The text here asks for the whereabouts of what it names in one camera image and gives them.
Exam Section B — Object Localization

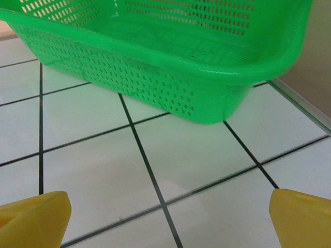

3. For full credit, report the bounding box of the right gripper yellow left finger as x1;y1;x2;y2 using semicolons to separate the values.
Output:
0;191;72;248

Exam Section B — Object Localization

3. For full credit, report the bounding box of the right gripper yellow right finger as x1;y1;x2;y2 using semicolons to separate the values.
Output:
268;188;331;248

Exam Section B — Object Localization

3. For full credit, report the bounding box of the metal table edge strip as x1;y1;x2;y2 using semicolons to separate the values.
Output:
268;77;331;135

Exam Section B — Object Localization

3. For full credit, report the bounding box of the wooden table border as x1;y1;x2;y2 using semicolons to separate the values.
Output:
0;20;20;42

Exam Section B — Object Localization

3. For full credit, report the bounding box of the green perforated plastic basket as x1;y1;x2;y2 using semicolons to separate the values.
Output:
0;0;315;126

